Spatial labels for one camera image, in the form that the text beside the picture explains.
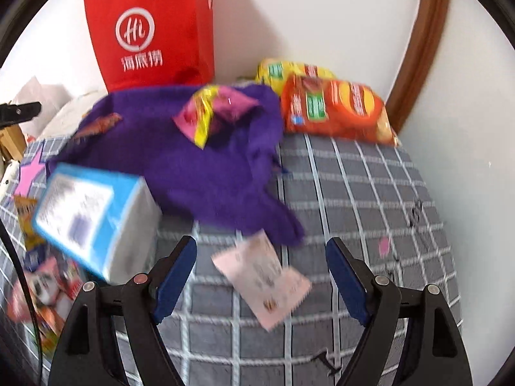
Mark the blue tissue pack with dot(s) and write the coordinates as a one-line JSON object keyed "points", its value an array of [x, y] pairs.
{"points": [[92, 217]]}

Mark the yellow chip bag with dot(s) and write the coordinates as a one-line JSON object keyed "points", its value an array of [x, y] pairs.
{"points": [[273, 72]]}

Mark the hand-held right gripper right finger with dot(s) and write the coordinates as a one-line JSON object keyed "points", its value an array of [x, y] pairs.
{"points": [[346, 285]]}

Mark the pale pink snack packet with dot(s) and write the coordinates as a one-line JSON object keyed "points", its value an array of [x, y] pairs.
{"points": [[261, 277]]}

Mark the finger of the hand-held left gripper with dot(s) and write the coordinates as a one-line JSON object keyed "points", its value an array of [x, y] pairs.
{"points": [[20, 111]]}

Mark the dark red snack packet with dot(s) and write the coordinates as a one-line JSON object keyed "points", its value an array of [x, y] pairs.
{"points": [[100, 124]]}

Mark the grey checked blanket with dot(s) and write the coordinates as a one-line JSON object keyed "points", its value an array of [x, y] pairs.
{"points": [[342, 193]]}

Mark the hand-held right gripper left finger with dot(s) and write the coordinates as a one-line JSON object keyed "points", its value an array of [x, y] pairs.
{"points": [[177, 281]]}

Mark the white printed pillow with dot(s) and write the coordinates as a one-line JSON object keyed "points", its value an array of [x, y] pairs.
{"points": [[68, 116]]}

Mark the red paper bag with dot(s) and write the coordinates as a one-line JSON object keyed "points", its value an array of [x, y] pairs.
{"points": [[161, 28]]}

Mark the yellow and pink snack packet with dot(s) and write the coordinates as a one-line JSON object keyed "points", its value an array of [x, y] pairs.
{"points": [[209, 108]]}

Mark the brown door frame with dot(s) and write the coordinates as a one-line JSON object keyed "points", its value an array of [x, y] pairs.
{"points": [[426, 28]]}

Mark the pink panda snack packet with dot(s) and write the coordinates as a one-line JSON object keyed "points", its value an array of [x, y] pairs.
{"points": [[48, 285]]}

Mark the orange chip bag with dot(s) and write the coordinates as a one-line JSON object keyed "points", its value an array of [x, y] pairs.
{"points": [[342, 108]]}

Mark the purple cloth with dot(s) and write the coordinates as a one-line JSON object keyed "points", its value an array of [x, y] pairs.
{"points": [[193, 173]]}

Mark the white plastic bag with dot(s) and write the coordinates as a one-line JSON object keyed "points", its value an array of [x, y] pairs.
{"points": [[40, 90]]}

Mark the orange snack packet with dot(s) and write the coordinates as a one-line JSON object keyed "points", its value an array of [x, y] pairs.
{"points": [[28, 217]]}

